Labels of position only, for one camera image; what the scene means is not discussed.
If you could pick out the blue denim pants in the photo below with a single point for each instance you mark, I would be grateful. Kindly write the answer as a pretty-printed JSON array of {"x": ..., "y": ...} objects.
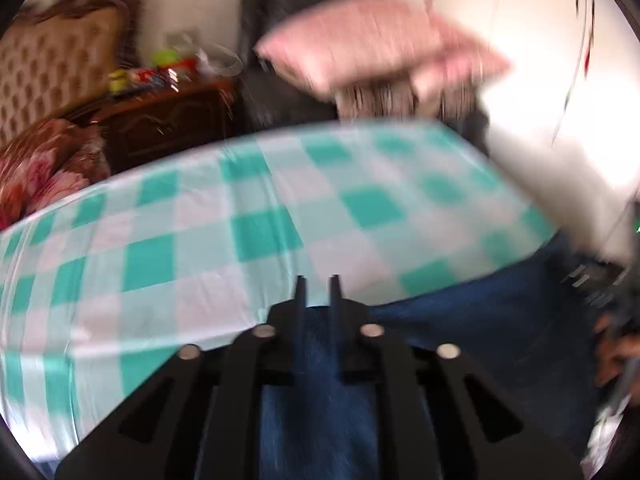
[{"x": 500, "y": 320}]

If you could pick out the black leather chair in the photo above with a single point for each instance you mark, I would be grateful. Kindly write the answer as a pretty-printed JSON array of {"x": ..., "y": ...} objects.
[{"x": 280, "y": 100}]

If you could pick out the person's right hand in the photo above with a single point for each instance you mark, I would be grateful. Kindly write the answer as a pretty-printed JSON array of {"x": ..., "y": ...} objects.
[{"x": 612, "y": 355}]

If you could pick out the green white checkered bedsheet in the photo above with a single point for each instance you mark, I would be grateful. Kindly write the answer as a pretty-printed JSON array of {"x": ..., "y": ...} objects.
[{"x": 250, "y": 210}]

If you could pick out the pink pillow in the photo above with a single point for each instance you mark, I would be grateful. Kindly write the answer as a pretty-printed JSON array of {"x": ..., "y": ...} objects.
[{"x": 360, "y": 45}]

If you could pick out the clear plastic bag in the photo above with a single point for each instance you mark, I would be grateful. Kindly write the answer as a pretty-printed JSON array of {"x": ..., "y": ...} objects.
[{"x": 215, "y": 57}]

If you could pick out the clutter of small colourful items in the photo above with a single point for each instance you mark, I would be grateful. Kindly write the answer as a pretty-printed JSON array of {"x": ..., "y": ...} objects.
[{"x": 170, "y": 67}]

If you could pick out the brown plaid cloth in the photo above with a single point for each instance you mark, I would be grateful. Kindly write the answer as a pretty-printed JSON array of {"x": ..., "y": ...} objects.
[{"x": 380, "y": 100}]

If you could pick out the dark wooden nightstand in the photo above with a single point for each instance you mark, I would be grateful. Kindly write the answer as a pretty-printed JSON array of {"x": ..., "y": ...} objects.
[{"x": 165, "y": 120}]

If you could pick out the red floral quilt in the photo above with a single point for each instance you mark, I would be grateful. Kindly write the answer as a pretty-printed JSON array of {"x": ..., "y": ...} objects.
[{"x": 50, "y": 170}]

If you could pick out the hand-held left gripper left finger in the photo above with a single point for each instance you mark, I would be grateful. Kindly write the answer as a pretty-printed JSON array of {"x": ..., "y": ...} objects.
[{"x": 282, "y": 340}]

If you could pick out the brown tufted headboard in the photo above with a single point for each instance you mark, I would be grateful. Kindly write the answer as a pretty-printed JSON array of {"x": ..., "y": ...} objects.
[{"x": 55, "y": 65}]

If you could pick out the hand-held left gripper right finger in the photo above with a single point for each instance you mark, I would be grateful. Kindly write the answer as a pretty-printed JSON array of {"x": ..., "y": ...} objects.
[{"x": 350, "y": 340}]

